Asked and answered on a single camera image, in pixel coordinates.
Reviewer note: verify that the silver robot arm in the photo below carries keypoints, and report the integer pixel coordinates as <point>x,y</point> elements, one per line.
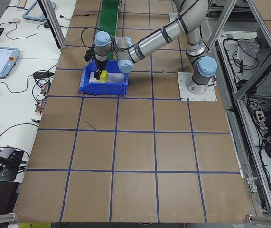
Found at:
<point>154,40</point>

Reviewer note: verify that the V-shaped metal bar frame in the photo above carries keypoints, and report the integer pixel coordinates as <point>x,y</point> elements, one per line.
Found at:
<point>220,26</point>

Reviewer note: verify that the small black connector box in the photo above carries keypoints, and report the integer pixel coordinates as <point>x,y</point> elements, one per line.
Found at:
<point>47,25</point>

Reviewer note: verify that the aluminium profile bar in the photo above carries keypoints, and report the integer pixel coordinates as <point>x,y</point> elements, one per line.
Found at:
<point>268,219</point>
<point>0,218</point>

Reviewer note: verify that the black stand base plate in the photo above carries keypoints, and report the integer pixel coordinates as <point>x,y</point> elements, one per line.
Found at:
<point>4,176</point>

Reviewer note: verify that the white tape roll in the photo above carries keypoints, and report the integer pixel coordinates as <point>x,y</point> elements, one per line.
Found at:
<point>14,21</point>

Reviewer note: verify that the black power strip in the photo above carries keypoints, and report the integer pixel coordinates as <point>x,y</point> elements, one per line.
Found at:
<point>263,114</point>

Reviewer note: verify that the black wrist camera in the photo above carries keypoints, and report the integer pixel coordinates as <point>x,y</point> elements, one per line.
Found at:
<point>89,55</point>

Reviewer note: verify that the yellow foam cube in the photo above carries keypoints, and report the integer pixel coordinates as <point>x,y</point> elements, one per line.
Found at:
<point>104,76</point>

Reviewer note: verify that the white square base plate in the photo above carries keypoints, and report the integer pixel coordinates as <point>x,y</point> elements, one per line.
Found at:
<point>206,95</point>
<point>173,17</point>

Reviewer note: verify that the grey camera box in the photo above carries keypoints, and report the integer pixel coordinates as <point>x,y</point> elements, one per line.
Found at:
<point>6,152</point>

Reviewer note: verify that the small circuit board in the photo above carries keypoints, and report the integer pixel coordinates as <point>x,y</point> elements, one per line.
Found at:
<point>40,105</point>
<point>45,88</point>

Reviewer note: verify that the green conveyor belt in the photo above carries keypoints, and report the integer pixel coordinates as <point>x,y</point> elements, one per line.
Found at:
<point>108,19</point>

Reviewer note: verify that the blue plastic storage bin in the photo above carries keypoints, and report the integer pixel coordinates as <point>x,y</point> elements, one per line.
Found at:
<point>106,90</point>

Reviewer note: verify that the aluminium frame post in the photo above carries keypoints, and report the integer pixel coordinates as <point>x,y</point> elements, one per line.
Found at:
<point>54,28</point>

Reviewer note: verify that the black power adapter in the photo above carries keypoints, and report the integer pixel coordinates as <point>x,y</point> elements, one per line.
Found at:
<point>41,74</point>

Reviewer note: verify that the white foam pad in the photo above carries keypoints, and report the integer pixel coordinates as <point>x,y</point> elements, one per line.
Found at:
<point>116,77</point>

